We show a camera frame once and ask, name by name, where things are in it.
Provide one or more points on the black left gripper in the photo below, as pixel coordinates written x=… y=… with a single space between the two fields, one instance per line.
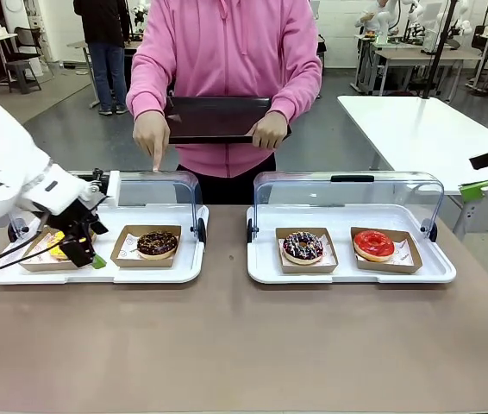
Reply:
x=78 y=215

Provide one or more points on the white printed paper liner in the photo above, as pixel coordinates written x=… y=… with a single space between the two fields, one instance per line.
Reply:
x=329 y=256
x=39 y=252
x=128 y=248
x=403 y=248

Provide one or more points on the brown cardboard donut box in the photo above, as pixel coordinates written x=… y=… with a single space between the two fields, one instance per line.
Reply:
x=125 y=262
x=37 y=265
x=308 y=268
x=412 y=263

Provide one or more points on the red glazed donut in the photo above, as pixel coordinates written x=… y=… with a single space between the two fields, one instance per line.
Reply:
x=374 y=246

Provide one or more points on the black serving tray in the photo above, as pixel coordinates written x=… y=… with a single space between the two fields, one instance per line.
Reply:
x=214 y=118

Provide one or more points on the person's right forearm pink sleeve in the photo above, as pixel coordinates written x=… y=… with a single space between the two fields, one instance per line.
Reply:
x=147 y=97

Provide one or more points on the person's left forearm pink sleeve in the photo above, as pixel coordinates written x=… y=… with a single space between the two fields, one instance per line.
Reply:
x=295 y=97

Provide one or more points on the yellow iced donut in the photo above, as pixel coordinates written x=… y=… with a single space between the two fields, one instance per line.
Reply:
x=58 y=241

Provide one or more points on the chocolate donut with nuts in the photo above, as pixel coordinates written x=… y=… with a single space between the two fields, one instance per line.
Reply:
x=158 y=245

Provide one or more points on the black trousers of person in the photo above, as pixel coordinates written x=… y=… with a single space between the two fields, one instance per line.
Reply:
x=261 y=166

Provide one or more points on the chocolate donut coloured sprinkles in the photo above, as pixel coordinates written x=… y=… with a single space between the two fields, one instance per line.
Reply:
x=303 y=248

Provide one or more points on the person's right hand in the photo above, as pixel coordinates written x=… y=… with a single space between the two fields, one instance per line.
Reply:
x=151 y=133

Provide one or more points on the person's left hand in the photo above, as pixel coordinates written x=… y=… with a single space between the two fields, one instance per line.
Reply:
x=270 y=133

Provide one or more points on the white display tray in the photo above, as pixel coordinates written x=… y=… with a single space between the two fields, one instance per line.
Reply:
x=97 y=276
x=347 y=276

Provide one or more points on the white side table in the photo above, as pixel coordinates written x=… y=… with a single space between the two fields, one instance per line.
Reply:
x=416 y=129

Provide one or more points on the clear plastic tray lid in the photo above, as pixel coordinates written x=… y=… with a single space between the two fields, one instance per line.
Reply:
x=158 y=194

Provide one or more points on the clear plastic bin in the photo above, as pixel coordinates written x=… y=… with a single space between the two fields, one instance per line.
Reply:
x=347 y=196

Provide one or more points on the grey background work table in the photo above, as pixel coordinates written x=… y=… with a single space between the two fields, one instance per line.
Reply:
x=416 y=56

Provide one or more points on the white background robot arms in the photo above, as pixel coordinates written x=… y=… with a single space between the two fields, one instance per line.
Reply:
x=403 y=17

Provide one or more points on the bystander in black clothes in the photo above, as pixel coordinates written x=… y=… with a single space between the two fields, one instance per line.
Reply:
x=104 y=47

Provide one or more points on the black office chair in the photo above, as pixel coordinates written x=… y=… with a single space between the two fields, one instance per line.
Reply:
x=28 y=56

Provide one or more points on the pink hoodie torso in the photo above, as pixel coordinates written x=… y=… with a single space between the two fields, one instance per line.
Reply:
x=227 y=52

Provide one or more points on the black camera pole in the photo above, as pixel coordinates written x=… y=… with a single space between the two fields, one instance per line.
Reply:
x=444 y=26

